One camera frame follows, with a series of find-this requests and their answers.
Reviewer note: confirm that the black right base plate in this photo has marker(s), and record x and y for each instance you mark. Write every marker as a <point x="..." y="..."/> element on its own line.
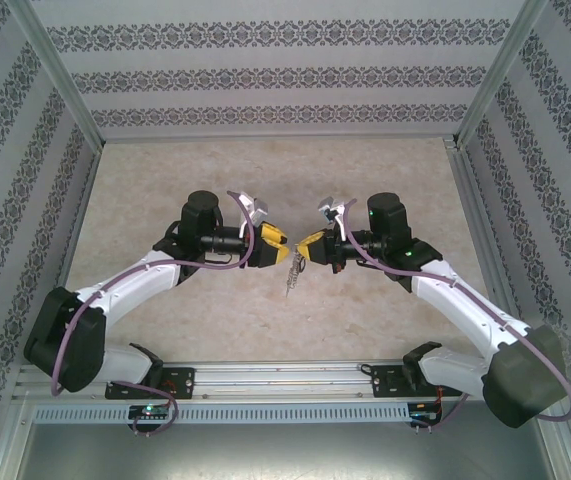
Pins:
<point x="387" y="385"/>

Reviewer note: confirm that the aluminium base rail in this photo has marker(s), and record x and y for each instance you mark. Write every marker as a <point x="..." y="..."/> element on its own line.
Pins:
<point x="275" y="380"/>

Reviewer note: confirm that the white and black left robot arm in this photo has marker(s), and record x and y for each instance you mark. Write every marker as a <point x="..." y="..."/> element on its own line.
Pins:
<point x="130" y="280"/>

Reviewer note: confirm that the aluminium table edge rail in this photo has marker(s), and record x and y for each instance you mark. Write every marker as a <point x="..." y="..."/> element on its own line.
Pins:
<point x="475" y="200"/>

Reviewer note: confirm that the left circuit board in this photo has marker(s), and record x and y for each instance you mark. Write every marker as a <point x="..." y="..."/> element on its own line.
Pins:
<point x="150" y="411"/>

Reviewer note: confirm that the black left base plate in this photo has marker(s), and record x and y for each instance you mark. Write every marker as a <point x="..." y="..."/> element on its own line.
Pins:
<point x="180" y="382"/>

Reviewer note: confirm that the right circuit board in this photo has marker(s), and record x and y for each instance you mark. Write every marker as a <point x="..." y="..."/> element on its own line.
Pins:
<point x="425" y="412"/>

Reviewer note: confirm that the grey metal sheet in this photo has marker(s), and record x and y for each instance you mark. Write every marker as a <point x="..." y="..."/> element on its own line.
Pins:
<point x="285" y="455"/>

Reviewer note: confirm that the aluminium rear frame bar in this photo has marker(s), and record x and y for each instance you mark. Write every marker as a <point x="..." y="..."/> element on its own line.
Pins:
<point x="275" y="136"/>

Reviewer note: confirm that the aluminium frame post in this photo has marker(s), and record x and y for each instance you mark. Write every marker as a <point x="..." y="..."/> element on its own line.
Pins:
<point x="502" y="75"/>
<point x="55" y="75"/>

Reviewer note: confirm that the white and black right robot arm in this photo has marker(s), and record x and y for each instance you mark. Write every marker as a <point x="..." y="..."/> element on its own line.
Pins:
<point x="465" y="305"/>

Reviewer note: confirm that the circuit board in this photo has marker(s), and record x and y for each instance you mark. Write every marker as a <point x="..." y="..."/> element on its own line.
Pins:
<point x="150" y="411"/>
<point x="425" y="412"/>

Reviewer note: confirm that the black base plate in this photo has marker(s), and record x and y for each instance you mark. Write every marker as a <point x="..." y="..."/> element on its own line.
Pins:
<point x="180" y="382"/>
<point x="387" y="385"/>

